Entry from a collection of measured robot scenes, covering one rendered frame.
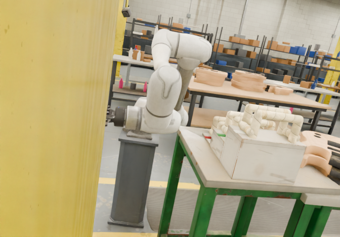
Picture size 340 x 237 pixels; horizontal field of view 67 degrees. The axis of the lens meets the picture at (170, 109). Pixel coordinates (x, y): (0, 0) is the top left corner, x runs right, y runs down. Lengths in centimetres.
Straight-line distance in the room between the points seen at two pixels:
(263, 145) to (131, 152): 104
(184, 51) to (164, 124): 55
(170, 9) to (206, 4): 168
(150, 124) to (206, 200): 37
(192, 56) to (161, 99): 59
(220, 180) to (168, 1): 1144
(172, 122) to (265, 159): 38
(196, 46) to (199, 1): 1115
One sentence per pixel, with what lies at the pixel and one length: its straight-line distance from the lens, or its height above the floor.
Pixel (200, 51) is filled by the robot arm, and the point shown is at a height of 137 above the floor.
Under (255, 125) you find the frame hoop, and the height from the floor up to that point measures 115.
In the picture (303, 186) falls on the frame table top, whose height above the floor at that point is 93.
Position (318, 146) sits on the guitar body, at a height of 103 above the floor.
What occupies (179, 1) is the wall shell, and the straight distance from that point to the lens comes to 1231.
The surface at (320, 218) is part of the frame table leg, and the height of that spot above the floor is 78.
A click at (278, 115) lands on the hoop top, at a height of 120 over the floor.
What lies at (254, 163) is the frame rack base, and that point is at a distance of 105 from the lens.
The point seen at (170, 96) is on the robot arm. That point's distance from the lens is 84.
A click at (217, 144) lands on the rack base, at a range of 120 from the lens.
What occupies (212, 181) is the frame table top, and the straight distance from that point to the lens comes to 100.
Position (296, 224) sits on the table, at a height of 73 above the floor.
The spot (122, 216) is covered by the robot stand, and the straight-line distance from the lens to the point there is 212.
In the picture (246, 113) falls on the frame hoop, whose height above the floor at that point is 117.
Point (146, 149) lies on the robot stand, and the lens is 181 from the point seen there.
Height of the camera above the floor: 141
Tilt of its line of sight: 15 degrees down
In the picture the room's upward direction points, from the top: 10 degrees clockwise
